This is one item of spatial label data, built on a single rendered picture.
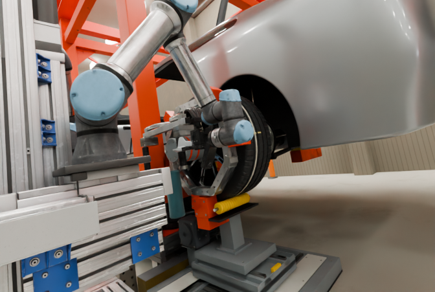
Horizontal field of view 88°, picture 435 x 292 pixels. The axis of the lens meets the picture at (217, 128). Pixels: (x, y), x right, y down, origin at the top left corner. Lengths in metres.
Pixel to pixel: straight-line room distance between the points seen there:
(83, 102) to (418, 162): 4.99
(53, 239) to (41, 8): 0.86
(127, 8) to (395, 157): 4.73
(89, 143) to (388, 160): 4.95
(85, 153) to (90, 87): 0.21
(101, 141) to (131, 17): 1.32
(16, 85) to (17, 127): 0.13
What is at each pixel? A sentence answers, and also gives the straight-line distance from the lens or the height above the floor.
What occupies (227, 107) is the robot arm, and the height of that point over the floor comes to 0.94.
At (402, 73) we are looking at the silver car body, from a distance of 1.27.
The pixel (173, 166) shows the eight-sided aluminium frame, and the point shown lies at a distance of 1.50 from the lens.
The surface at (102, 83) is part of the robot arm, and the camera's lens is 0.62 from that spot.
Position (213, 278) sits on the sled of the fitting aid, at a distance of 1.49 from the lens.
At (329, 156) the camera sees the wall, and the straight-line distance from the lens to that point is 5.47.
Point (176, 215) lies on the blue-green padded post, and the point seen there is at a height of 0.50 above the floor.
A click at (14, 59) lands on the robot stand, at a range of 0.97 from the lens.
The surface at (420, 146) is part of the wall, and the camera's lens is 5.10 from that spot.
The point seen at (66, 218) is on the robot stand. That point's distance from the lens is 0.59.
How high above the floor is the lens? 0.79
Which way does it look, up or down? 7 degrees up
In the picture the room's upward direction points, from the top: 9 degrees counter-clockwise
